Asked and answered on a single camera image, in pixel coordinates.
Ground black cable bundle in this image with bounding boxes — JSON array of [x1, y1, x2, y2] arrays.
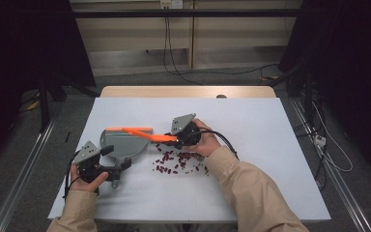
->
[[298, 122, 328, 191]]

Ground black hanging cable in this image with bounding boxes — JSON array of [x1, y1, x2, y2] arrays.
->
[[162, 8, 204, 86]]

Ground person's right hand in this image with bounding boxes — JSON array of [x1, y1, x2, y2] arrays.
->
[[183, 118, 222, 158]]

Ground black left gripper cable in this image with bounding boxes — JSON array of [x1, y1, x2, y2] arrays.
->
[[63, 151, 82, 201]]

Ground white table board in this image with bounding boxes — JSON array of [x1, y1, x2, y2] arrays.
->
[[47, 97, 332, 223]]

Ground black curtain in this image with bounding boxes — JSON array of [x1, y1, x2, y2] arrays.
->
[[278, 0, 371, 185], [0, 0, 97, 172]]

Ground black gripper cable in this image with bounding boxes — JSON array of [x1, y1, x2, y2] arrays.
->
[[199, 128, 241, 160], [63, 151, 82, 201]]

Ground white cable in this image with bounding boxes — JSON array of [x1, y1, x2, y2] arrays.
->
[[312, 101, 355, 173]]

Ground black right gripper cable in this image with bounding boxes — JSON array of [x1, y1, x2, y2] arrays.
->
[[199, 128, 241, 160]]

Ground grey dustpan with orange edge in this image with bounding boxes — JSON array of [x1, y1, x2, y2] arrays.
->
[[100, 127, 154, 190]]

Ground white power adapter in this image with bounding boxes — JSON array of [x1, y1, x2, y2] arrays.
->
[[313, 134, 328, 148]]

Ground red beans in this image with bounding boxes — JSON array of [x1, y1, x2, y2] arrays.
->
[[153, 143, 211, 177]]

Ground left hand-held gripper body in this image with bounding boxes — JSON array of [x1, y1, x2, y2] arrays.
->
[[71, 140, 123, 184]]

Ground wooden table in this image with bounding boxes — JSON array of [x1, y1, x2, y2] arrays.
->
[[100, 85, 277, 100]]

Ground white wall socket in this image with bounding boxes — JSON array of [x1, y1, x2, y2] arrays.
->
[[159, 0, 184, 10]]

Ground orange brush with grey bristles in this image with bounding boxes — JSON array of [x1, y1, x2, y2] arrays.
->
[[121, 127, 183, 149]]

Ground black metal stand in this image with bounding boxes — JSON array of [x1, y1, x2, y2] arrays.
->
[[37, 73, 67, 133], [302, 71, 315, 124]]

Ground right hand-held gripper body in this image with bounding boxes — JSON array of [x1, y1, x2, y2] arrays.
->
[[170, 113, 203, 149]]

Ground aluminium floor rail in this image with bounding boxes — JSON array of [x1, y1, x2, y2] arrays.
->
[[289, 98, 371, 232], [0, 117, 59, 232]]

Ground black horizontal bar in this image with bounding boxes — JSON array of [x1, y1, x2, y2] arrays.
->
[[71, 9, 303, 18]]

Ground person's left hand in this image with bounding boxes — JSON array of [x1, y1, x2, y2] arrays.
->
[[70, 163, 109, 193]]

